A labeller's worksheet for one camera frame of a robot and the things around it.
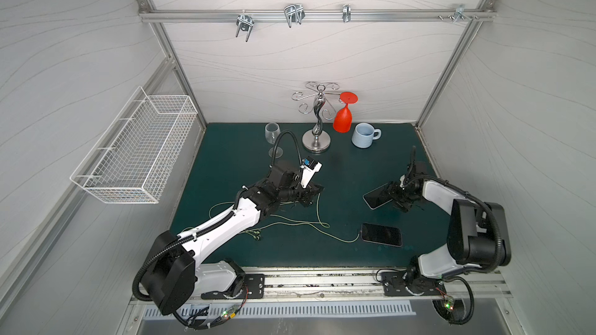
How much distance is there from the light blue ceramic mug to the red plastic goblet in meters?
0.09

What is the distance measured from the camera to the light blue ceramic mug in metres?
1.10

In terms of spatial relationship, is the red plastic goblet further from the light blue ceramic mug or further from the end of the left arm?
the end of the left arm

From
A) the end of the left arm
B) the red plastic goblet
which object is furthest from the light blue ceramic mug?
the end of the left arm

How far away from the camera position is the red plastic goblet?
0.94 m
